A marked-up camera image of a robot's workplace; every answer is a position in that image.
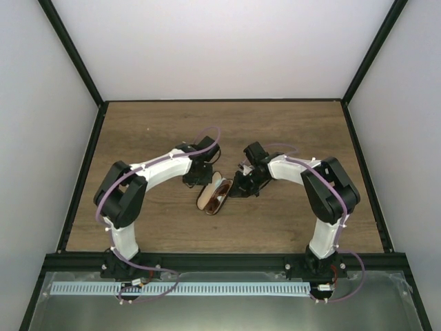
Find brown sunglasses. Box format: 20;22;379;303
204;179;233;215

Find tan glasses case black trim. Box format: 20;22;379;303
196;171;233;216

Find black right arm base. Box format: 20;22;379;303
283;245;347;281

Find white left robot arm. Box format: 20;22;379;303
93;143;220;279

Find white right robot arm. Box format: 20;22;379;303
229;153;360;278

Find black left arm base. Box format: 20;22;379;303
101;248;162;280

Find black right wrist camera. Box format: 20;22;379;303
239;141;269;170

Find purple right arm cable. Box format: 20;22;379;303
265;143;367;303

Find light blue slotted cable duct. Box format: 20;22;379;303
50;281;311;297

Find black aluminium frame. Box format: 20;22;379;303
20;0;433;331

